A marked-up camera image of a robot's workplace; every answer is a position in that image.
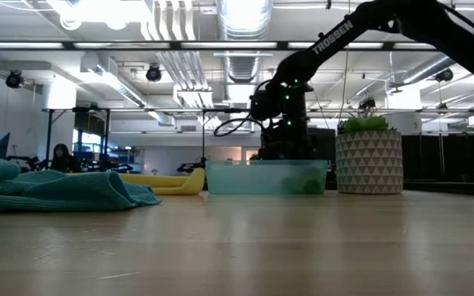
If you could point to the silver round ceiling duct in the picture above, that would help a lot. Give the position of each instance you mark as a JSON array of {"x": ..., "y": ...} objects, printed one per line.
[{"x": 243, "y": 66}]

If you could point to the translucent green plastic bin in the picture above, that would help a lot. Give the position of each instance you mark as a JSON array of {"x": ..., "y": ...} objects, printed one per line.
[{"x": 241, "y": 177}]

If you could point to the teal microfiber towel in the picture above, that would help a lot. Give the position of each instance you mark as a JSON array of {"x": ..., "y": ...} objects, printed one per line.
[{"x": 76, "y": 193}]

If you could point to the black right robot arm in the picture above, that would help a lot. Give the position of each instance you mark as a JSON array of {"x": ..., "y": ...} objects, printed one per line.
[{"x": 447, "y": 24}]

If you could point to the black overhead light bar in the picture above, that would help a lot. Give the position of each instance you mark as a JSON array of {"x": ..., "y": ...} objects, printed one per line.
[{"x": 282, "y": 45}]

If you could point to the white triangle-patterned plant pot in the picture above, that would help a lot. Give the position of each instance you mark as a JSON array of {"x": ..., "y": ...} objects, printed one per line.
[{"x": 368, "y": 164}]

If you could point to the black metal frame stand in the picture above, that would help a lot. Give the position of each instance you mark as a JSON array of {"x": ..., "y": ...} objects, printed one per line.
[
  {"x": 49, "y": 131},
  {"x": 203, "y": 135}
]

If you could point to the black ceiling spotlight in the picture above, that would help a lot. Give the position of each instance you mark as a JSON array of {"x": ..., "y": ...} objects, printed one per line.
[
  {"x": 153, "y": 73},
  {"x": 444, "y": 75},
  {"x": 15, "y": 79}
]

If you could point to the yellow microfiber towel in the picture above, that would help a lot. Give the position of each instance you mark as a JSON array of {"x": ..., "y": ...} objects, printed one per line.
[{"x": 167, "y": 183}]

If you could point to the background black robot arm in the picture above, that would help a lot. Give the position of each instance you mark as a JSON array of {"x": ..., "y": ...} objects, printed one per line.
[{"x": 189, "y": 167}]

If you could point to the person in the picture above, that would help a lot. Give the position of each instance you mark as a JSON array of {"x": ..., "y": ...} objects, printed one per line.
[{"x": 62, "y": 160}]

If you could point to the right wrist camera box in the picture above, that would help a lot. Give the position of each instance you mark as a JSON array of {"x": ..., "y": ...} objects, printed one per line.
[{"x": 266, "y": 104}]

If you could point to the black monitor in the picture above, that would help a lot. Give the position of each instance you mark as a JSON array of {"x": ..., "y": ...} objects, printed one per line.
[{"x": 323, "y": 144}]

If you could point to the blue angled monitor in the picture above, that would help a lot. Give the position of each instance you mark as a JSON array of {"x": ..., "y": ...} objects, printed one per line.
[{"x": 0, "y": 146}]

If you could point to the white rectangular air duct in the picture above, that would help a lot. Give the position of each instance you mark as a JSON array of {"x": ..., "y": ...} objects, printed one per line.
[{"x": 109, "y": 82}]

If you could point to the lime green microfiber towel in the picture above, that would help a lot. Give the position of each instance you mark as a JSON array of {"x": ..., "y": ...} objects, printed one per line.
[{"x": 303, "y": 183}]

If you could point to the green succulent plant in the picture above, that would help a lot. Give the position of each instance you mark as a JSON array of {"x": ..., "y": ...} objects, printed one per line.
[{"x": 362, "y": 124}]

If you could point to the black room divider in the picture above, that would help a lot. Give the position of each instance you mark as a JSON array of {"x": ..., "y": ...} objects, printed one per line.
[{"x": 426, "y": 160}]

